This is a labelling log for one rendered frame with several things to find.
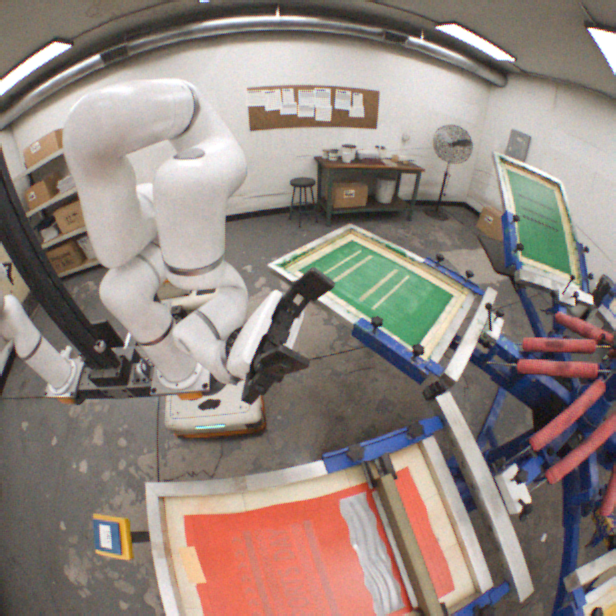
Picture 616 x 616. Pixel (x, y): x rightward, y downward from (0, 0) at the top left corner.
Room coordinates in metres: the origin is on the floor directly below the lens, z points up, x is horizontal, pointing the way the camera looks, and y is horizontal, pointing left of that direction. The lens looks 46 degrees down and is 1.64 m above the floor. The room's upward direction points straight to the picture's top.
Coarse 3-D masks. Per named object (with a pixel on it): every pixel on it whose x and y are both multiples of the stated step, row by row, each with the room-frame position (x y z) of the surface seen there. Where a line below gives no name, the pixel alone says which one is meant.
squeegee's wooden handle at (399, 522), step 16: (384, 480) 0.04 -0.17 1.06; (384, 496) 0.01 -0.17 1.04; (400, 496) 0.00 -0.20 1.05; (400, 512) -0.04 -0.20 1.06; (400, 528) -0.08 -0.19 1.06; (400, 544) -0.12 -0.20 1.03; (416, 544) -0.12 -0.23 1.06; (416, 560) -0.16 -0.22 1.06; (416, 576) -0.20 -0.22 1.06; (416, 592) -0.26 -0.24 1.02; (432, 592) -0.26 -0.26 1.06; (432, 608) -0.30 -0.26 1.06
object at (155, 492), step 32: (224, 480) 0.05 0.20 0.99; (256, 480) 0.05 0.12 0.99; (288, 480) 0.06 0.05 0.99; (448, 480) 0.02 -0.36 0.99; (160, 512) -0.08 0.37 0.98; (448, 512) -0.07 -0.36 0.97; (160, 544) -0.17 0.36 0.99; (160, 576) -0.26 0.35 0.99; (480, 576) -0.29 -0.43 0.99; (448, 608) -0.37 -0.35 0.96
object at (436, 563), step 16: (432, 544) -0.16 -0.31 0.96; (432, 560) -0.20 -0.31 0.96; (336, 576) -0.20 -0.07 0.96; (352, 576) -0.21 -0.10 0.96; (400, 576) -0.23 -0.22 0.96; (432, 576) -0.25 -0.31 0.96; (448, 576) -0.27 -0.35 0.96; (208, 592) -0.28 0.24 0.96; (224, 592) -0.27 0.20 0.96; (240, 592) -0.26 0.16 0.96; (336, 592) -0.25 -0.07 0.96; (352, 592) -0.25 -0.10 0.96; (368, 592) -0.26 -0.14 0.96; (448, 592) -0.32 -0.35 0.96; (208, 608) -0.33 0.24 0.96; (224, 608) -0.32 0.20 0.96; (240, 608) -0.31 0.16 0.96; (352, 608) -0.30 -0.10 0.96; (368, 608) -0.31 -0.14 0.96
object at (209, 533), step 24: (408, 480) 0.04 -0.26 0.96; (288, 504) 0.00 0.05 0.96; (312, 504) 0.00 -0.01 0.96; (336, 504) 0.00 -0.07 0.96; (408, 504) -0.03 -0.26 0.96; (192, 528) -0.10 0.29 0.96; (216, 528) -0.09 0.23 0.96; (240, 528) -0.08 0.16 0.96; (336, 528) -0.07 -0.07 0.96; (216, 552) -0.16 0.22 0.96; (336, 552) -0.13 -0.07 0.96; (216, 576) -0.23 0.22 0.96
